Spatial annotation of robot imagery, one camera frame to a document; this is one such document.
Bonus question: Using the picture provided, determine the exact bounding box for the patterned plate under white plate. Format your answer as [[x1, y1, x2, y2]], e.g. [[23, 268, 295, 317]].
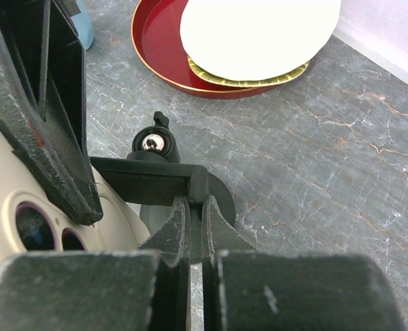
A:
[[187, 57, 310, 88]]

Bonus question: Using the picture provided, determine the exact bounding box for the black phone stand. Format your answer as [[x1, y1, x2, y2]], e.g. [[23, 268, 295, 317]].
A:
[[90, 111, 235, 226]]

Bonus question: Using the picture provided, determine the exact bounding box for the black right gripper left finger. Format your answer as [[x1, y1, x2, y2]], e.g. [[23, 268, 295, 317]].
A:
[[0, 197, 191, 330]]

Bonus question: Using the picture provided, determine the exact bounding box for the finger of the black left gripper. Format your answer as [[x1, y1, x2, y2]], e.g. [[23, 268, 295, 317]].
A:
[[0, 1, 103, 225]]

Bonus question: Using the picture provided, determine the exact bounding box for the red round tray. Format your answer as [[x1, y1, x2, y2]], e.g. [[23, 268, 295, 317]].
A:
[[131, 0, 274, 99]]

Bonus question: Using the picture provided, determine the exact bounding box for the white paper plate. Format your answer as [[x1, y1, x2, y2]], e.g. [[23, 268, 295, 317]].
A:
[[179, 1, 341, 81]]

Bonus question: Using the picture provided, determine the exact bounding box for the blue white paper cup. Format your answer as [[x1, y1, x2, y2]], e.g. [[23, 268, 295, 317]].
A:
[[70, 0, 95, 50]]

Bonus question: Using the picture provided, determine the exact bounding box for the pink smartphone black screen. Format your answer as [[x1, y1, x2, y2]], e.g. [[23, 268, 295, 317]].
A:
[[0, 132, 149, 258]]

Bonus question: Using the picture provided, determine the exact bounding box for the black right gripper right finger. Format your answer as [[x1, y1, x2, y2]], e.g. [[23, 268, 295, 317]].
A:
[[202, 197, 406, 330]]

